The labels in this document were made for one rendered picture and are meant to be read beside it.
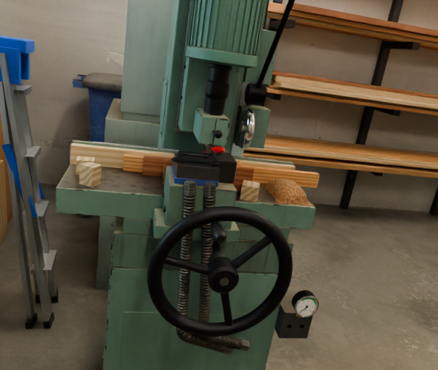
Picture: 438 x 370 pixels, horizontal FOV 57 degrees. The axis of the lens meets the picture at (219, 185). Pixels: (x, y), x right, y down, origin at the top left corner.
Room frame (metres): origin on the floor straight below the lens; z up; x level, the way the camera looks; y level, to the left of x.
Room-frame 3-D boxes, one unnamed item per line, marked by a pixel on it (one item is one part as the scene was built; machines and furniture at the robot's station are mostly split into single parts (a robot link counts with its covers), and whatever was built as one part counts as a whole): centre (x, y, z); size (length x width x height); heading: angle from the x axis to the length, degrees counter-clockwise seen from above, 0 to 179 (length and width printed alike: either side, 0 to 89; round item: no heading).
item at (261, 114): (1.25, -0.07, 1.02); 0.09 x 0.07 x 0.12; 103
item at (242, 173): (0.94, 0.03, 0.93); 0.22 x 0.01 x 0.06; 103
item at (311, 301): (0.88, -0.26, 0.65); 0.06 x 0.04 x 0.08; 103
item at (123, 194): (0.92, 0.06, 0.87); 0.61 x 0.30 x 0.06; 103
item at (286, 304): (0.95, -0.24, 0.58); 0.12 x 0.08 x 0.08; 13
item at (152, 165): (1.00, 0.08, 0.92); 0.25 x 0.02 x 0.05; 103
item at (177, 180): (0.83, 0.04, 0.99); 0.13 x 0.11 x 0.06; 103
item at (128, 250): (1.15, 0.07, 0.76); 0.57 x 0.45 x 0.09; 13
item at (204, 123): (1.05, 0.04, 1.03); 0.14 x 0.07 x 0.09; 13
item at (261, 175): (1.04, -0.01, 0.92); 0.54 x 0.02 x 0.04; 103
